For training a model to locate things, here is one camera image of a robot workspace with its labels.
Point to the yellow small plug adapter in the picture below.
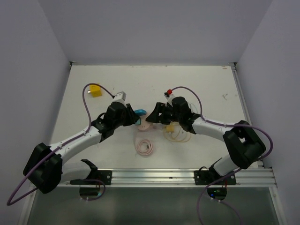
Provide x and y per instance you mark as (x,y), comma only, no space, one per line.
(170,129)

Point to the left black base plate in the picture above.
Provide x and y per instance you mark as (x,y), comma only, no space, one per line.
(103,175)

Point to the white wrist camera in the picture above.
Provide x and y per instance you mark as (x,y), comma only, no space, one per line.
(169,95)
(120,97)

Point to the green plug adapter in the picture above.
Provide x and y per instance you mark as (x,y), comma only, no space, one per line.
(138,122)

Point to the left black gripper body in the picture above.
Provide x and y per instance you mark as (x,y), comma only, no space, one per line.
(124,120)

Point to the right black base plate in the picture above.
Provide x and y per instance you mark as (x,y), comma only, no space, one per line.
(205,176)

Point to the blue plug adapter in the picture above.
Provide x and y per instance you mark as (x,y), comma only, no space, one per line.
(140,112)

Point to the pink round socket base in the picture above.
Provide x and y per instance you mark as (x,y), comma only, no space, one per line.
(144,124)

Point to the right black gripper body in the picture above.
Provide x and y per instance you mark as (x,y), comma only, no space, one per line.
(169,115)

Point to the aluminium mounting rail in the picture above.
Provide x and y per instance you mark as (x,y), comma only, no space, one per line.
(257,178)

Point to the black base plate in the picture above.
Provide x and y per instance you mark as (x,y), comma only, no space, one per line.
(205,176)
(103,175)

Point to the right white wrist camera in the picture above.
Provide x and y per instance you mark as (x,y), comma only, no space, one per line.
(169,95)

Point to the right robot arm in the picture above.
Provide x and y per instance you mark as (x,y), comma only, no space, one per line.
(244,146)

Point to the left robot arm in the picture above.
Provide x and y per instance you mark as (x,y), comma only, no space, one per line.
(45,166)

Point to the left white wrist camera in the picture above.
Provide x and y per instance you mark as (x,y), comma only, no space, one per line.
(120,97)

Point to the yellow cube socket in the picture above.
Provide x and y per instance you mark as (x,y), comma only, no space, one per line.
(95,90)

